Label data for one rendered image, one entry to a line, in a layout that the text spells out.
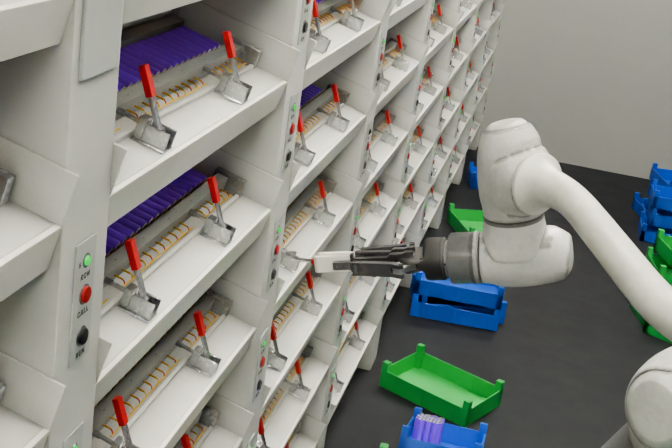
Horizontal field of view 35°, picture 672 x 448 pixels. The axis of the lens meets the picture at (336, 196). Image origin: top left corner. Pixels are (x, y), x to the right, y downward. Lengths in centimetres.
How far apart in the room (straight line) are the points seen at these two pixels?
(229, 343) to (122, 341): 48
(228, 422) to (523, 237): 57
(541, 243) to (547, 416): 148
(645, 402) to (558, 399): 205
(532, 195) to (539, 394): 169
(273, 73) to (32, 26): 78
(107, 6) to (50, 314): 28
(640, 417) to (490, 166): 59
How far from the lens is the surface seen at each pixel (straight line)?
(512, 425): 316
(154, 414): 145
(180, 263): 139
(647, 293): 162
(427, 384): 326
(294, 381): 234
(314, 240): 209
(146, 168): 112
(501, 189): 175
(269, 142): 162
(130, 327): 122
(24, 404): 104
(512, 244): 180
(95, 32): 93
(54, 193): 95
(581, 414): 331
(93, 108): 96
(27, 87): 94
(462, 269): 183
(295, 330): 217
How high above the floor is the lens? 150
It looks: 18 degrees down
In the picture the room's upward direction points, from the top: 8 degrees clockwise
